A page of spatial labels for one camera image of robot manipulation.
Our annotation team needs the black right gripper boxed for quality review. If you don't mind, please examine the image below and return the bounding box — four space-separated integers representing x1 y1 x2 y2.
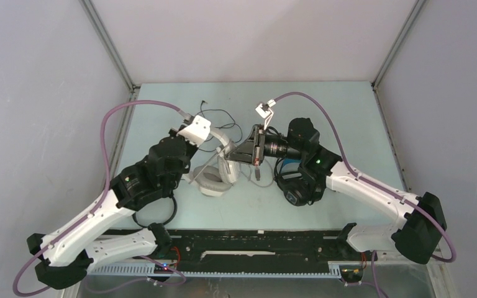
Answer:
224 125 304 168

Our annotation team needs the grey USB headset cable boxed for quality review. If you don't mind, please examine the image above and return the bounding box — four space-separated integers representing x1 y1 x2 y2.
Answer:
189 150 276 189

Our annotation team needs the white grey gaming headset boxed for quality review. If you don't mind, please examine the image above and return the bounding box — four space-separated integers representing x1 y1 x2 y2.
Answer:
182 128 241 197

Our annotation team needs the black blue gaming headset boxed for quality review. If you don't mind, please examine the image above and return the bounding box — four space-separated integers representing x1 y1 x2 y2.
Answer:
273 158 326 207

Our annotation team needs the small black on-ear headphones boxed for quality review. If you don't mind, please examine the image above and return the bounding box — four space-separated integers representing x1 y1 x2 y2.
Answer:
132 196 178 228

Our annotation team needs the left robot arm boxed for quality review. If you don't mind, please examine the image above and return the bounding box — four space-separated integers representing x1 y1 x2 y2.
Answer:
27 130 198 289

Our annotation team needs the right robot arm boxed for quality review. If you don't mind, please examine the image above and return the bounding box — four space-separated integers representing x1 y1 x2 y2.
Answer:
225 118 447 264

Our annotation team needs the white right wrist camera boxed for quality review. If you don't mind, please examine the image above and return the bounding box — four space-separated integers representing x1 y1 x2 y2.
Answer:
255 99 276 130

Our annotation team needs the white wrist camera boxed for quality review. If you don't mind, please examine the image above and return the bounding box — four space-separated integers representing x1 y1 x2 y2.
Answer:
255 99 276 130
176 114 212 147

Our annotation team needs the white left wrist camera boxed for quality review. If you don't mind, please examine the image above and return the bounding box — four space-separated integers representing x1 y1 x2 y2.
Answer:
176 114 212 147

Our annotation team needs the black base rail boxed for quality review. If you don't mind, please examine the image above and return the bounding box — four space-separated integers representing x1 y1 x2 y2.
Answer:
94 229 391 276

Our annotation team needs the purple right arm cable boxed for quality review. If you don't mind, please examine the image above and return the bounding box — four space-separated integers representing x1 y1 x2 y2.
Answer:
273 91 457 263

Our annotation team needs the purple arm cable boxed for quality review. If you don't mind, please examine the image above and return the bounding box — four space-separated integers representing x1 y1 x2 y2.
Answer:
12 100 190 297
273 91 457 263

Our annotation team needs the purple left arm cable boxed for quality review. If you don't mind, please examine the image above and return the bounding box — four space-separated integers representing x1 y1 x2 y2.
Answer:
12 100 190 297

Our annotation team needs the white slotted cable duct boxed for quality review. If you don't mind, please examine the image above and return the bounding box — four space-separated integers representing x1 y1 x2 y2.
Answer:
90 263 341 279

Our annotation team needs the aluminium corner frame post left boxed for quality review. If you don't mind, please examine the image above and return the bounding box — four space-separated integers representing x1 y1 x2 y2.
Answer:
79 0 139 93

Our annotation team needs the aluminium corner frame post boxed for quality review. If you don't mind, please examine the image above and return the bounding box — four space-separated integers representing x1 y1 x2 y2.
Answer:
79 0 139 93
372 0 429 91

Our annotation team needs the aluminium corner frame post right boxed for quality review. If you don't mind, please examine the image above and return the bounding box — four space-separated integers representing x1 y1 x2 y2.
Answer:
372 0 429 91

